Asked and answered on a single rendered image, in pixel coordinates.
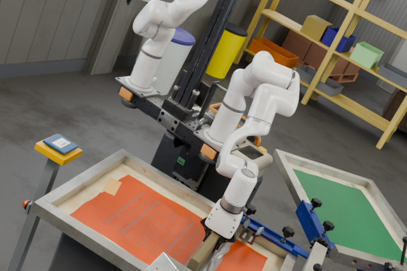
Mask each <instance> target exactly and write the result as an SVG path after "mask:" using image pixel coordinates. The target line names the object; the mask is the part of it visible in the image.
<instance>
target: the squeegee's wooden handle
mask: <svg viewBox="0 0 407 271"><path fill-rule="evenodd" d="M220 237H221V235H220V234H218V233H217V232H215V231H212V233H211V234H210V236H209V237H208V238H207V239H206V240H205V242H204V243H203V244H202V245H201V246H200V248H199V249H198V250H197V252H196V253H195V254H194V255H193V257H192V258H191V259H190V261H189V263H188V265H187V268H189V269H190V270H192V271H198V270H199V268H200V267H201V265H202V264H203V263H204V262H205V260H206V259H207V258H208V256H209V255H210V253H211V252H212V251H213V249H214V247H215V245H216V243H217V242H218V240H219V239H220Z"/></svg>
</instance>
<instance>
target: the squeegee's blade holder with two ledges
mask: <svg viewBox="0 0 407 271"><path fill-rule="evenodd" d="M203 243H204V242H203ZM203 243H202V244H203ZM202 244H201V245H202ZM201 245H200V246H201ZM200 246H199V248H200ZM199 248H198V249H199ZM198 249H197V250H198ZM197 250H196V251H195V253H196V252H197ZM217 251H218V250H215V252H213V251H212V252H211V253H210V255H209V256H208V258H207V259H206V260H205V262H204V263H203V264H202V265H201V267H200V268H199V270H198V271H204V269H205V268H206V266H207V265H208V263H209V262H210V261H211V260H212V258H213V256H215V254H216V253H217ZM195 253H194V254H195ZM194 254H193V255H194ZM193 255H192V257H193ZM192 257H191V258H192ZM191 258H190V259H191ZM190 259H189V260H188V261H187V263H186V264H185V267H186V266H187V265H188V263H189V261H190Z"/></svg>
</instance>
